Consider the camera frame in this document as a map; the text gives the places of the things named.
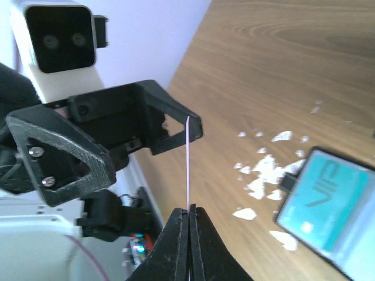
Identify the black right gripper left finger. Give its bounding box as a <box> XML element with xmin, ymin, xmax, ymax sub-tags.
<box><xmin>128</xmin><ymin>208</ymin><xmax>189</xmax><ymax>281</ymax></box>

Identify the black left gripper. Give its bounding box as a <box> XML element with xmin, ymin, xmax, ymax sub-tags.
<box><xmin>6</xmin><ymin>80</ymin><xmax>203</xmax><ymax>207</ymax></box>

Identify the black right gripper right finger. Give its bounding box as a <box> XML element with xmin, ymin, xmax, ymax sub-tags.
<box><xmin>189</xmin><ymin>204</ymin><xmax>252</xmax><ymax>280</ymax></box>

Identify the red white credit card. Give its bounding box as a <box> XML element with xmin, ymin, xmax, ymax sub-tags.
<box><xmin>185</xmin><ymin>116</ymin><xmax>191</xmax><ymax>281</ymax></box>

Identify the teal white credit card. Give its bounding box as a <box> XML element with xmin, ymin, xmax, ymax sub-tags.
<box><xmin>276</xmin><ymin>149</ymin><xmax>374</xmax><ymax>253</ymax></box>

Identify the black leather card holder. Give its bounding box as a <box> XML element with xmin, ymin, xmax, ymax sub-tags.
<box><xmin>275</xmin><ymin>146</ymin><xmax>374</xmax><ymax>280</ymax></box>

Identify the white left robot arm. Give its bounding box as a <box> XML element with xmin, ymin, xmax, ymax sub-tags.
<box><xmin>1</xmin><ymin>66</ymin><xmax>203</xmax><ymax>280</ymax></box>

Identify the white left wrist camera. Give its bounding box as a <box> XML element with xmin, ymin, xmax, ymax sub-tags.
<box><xmin>10</xmin><ymin>1</ymin><xmax>108</xmax><ymax>103</ymax></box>

